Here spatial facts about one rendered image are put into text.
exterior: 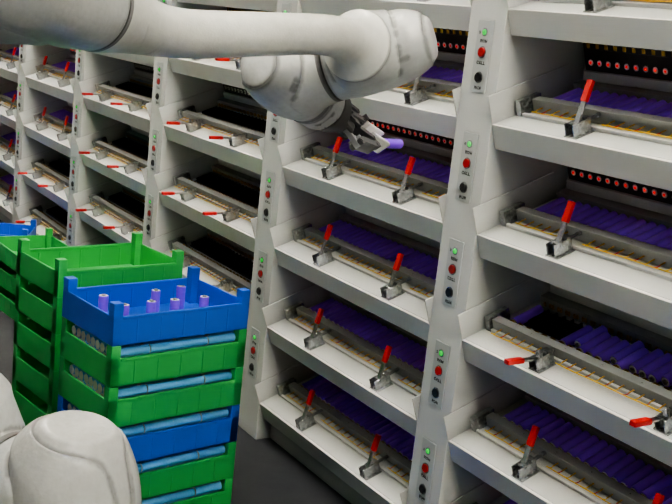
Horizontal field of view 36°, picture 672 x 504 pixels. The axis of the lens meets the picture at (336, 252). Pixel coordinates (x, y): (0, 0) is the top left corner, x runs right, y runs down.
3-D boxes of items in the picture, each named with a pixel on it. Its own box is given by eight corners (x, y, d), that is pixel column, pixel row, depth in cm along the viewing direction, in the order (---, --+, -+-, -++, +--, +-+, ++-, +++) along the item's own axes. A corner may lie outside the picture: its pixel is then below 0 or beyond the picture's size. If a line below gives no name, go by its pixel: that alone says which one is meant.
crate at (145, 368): (109, 388, 187) (112, 347, 185) (59, 355, 202) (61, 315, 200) (244, 366, 207) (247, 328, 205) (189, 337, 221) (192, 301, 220)
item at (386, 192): (446, 245, 190) (434, 175, 184) (286, 184, 239) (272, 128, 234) (529, 207, 198) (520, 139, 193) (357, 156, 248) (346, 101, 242)
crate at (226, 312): (112, 347, 185) (114, 304, 184) (61, 315, 200) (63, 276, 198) (247, 328, 205) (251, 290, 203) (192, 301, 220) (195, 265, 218)
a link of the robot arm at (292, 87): (281, 134, 164) (355, 112, 159) (229, 106, 150) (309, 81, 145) (273, 72, 167) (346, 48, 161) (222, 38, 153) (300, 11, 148)
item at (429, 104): (460, 141, 186) (449, 66, 180) (294, 101, 235) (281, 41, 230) (544, 106, 194) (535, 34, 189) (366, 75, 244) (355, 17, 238)
